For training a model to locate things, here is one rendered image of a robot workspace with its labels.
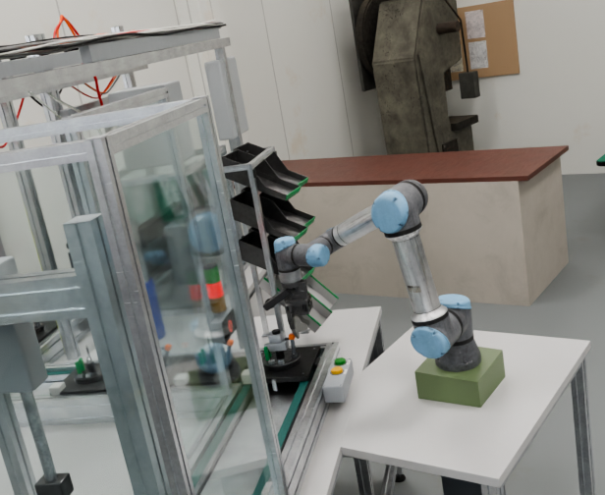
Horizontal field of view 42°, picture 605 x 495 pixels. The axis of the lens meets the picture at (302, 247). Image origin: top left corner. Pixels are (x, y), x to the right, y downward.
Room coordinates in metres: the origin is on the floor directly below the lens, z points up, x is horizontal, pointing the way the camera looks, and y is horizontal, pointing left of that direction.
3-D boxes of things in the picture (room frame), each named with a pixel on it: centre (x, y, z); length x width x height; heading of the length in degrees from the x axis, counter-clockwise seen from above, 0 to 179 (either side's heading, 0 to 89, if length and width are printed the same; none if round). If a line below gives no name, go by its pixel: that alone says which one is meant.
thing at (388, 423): (2.39, -0.40, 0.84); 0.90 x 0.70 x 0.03; 143
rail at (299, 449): (2.27, 0.07, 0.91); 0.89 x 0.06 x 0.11; 165
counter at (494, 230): (6.09, -0.72, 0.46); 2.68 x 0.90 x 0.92; 53
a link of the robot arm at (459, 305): (2.35, -0.44, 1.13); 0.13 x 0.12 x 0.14; 143
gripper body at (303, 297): (2.55, 0.05, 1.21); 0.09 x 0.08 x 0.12; 75
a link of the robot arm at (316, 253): (2.50, -0.03, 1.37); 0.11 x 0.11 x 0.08; 53
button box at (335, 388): (2.44, -0.04, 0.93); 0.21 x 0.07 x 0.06; 165
